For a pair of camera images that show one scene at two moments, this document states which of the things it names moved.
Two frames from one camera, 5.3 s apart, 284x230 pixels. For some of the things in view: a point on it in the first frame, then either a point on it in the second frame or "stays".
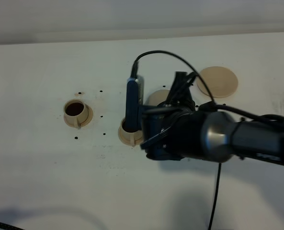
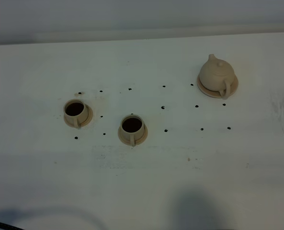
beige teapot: (157, 97) to (217, 74)
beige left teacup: (75, 111) stays
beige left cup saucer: (89, 116) stays
